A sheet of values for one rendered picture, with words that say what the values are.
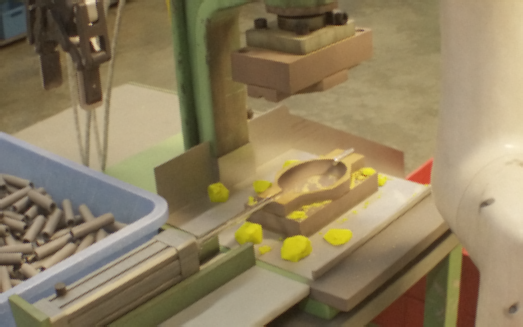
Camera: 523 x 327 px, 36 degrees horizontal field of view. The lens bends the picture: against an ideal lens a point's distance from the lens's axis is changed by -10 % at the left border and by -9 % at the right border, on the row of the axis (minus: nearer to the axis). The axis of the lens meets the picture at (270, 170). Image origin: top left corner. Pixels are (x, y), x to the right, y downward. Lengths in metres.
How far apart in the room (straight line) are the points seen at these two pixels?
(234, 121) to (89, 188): 0.22
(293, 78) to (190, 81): 0.25
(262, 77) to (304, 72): 0.05
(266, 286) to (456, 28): 0.36
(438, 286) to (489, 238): 0.44
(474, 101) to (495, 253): 0.17
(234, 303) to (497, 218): 0.33
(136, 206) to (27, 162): 0.28
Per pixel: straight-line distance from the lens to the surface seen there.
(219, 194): 1.15
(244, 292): 0.97
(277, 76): 0.98
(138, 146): 1.50
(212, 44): 1.13
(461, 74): 0.86
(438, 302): 1.23
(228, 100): 1.17
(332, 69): 1.03
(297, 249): 1.01
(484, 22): 0.84
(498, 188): 0.81
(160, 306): 0.92
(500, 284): 0.79
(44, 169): 1.29
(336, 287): 0.97
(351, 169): 1.14
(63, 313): 0.85
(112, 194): 1.15
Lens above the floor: 1.52
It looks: 25 degrees down
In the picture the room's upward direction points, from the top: 5 degrees counter-clockwise
